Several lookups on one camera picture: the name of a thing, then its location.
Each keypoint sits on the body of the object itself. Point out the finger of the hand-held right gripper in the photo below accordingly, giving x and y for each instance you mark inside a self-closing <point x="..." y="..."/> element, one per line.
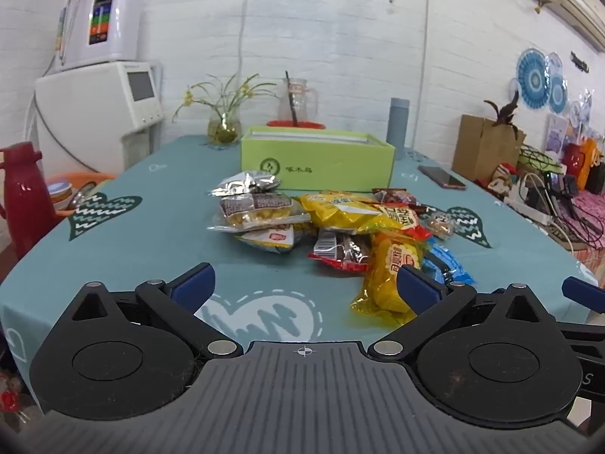
<point x="583" y="293"/>

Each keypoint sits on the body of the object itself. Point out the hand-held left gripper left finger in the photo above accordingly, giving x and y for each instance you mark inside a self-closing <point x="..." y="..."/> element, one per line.
<point x="191" y="288"/>

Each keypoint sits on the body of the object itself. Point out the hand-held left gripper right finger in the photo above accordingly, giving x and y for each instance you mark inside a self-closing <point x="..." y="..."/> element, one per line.
<point x="418" y="291"/>

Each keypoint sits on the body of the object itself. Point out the green cardboard box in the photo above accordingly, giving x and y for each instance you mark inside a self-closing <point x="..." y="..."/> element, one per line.
<point x="316" y="161"/>

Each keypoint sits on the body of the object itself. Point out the yellow packet with red label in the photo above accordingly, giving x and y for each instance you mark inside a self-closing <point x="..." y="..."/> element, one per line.
<point x="390" y="274"/>

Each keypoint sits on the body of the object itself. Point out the blue snack packet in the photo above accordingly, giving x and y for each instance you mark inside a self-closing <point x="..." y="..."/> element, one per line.
<point x="446" y="265"/>

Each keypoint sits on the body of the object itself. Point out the small clear cookie packet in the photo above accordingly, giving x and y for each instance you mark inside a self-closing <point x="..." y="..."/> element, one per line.
<point x="440" y="224"/>

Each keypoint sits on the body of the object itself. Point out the red silver snack packet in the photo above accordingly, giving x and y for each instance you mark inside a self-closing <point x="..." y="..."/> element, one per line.
<point x="340" y="250"/>

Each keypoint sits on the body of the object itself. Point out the white yellow snack packet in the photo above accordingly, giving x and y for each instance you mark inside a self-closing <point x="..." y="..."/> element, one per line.
<point x="269" y="239"/>

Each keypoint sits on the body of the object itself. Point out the clear packet with brown label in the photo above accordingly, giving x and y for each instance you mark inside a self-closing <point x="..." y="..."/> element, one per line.
<point x="257" y="210"/>

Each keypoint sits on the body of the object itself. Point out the large yellow snack packet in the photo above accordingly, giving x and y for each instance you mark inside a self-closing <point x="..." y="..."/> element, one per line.
<point x="340" y="213"/>

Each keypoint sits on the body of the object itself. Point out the dark smartphone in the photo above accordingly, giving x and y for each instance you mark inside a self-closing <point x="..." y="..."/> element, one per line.
<point x="442" y="177"/>

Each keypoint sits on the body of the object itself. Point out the silver foil snack packet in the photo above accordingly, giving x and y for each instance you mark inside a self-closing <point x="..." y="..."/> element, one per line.
<point x="246" y="183"/>

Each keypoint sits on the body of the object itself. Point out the red gift bag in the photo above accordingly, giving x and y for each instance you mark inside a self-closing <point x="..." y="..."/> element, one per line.
<point x="574" y="161"/>

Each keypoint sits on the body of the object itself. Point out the santa figure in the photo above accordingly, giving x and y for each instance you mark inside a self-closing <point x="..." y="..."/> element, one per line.
<point x="503" y="179"/>

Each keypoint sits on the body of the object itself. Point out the brown cardboard box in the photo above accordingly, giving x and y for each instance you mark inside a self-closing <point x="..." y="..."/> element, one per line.
<point x="484" y="149"/>

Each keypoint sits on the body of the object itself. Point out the glass vase with plant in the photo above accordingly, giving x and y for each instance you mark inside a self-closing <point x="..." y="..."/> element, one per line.
<point x="222" y="127"/>

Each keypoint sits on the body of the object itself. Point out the grey blue thermos bottle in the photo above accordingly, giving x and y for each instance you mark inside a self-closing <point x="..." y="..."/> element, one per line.
<point x="398" y="127"/>

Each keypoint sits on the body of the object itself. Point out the red round tray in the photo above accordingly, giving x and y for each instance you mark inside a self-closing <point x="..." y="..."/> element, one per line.
<point x="295" y="124"/>

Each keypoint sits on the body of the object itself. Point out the white countertop appliance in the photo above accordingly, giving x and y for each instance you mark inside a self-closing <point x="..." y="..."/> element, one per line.
<point x="94" y="113"/>

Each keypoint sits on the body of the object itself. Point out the dark red plant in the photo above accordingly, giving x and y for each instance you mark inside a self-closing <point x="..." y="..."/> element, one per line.
<point x="503" y="108"/>

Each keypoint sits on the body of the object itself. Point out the small blue decorative plate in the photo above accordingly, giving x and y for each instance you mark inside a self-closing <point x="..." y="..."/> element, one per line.
<point x="557" y="90"/>

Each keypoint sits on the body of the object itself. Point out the glass pitcher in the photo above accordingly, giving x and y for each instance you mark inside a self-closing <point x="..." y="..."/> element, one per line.
<point x="298" y="101"/>

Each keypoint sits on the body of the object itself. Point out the large blue decorative plate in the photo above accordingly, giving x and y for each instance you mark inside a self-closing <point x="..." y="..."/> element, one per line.
<point x="533" y="75"/>

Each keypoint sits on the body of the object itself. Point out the white water purifier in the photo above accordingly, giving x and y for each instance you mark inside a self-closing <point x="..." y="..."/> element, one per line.
<point x="104" y="23"/>

